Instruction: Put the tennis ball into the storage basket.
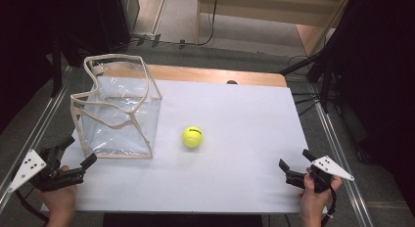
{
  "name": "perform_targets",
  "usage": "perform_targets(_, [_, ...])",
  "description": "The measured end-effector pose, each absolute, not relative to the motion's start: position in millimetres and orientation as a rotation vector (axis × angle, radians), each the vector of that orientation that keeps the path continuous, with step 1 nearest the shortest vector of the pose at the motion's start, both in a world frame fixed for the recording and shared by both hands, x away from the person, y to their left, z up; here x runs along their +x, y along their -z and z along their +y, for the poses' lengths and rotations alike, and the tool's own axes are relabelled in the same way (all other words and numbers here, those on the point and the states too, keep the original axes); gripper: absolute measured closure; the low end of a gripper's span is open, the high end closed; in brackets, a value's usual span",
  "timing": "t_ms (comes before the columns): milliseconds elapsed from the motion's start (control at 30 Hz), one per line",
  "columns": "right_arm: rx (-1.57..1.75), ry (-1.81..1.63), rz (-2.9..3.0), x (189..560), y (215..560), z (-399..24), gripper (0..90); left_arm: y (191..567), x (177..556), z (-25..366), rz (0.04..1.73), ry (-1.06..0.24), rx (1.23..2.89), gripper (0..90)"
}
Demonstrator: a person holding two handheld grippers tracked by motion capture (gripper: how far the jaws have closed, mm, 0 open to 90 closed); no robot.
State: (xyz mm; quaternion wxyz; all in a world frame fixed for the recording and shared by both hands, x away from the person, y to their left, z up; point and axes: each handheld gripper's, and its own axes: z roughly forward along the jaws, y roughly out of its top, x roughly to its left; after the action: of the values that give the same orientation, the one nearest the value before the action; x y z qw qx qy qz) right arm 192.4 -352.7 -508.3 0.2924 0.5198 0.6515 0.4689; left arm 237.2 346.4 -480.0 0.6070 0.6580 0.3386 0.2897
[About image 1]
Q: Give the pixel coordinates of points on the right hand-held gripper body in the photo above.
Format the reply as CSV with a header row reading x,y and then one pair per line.
x,y
318,174

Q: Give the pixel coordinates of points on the wooden table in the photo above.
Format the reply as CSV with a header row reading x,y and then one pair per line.
x,y
208,75

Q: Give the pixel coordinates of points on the black stand leg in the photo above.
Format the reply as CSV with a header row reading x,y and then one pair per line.
x,y
56,67

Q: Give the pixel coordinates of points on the small dark table hole cap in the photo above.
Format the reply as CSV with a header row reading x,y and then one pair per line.
x,y
232,81

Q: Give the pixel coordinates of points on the white table sheet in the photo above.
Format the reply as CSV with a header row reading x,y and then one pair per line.
x,y
235,155

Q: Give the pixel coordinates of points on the person's right hand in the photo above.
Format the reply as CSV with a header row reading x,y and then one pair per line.
x,y
313,201

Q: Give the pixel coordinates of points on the clear bag with beige trim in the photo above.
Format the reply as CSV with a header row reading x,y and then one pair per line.
x,y
120,106

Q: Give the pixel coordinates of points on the black tripod stand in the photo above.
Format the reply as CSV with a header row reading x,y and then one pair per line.
x,y
321,70

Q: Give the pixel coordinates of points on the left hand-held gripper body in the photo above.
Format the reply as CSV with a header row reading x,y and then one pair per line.
x,y
49,174

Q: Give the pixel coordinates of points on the person's left hand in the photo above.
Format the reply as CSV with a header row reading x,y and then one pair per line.
x,y
60,201

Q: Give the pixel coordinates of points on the metal floor rail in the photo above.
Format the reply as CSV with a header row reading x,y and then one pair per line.
x,y
29,139
342,161

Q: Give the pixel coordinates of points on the dark cabinet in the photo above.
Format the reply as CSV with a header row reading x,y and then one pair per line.
x,y
71,21

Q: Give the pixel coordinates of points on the yellow tennis ball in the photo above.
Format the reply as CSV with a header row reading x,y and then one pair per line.
x,y
192,136

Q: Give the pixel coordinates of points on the wooden frame furniture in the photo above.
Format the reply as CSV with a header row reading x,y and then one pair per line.
x,y
293,18

